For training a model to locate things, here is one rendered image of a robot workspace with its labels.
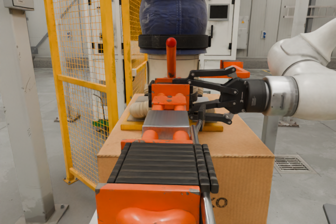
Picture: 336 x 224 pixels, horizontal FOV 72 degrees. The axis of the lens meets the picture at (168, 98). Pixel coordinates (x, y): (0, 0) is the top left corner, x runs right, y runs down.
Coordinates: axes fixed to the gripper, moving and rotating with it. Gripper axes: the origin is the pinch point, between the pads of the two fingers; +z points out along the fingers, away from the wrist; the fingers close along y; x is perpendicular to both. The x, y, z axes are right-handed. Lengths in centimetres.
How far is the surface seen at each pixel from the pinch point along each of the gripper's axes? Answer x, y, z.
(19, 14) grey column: 88, -25, 93
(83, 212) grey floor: 95, 120, 72
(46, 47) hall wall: 883, 37, 545
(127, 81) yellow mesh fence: 135, 24, 42
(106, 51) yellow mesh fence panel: 87, -4, 43
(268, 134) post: 67, 39, -49
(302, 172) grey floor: 161, 120, -124
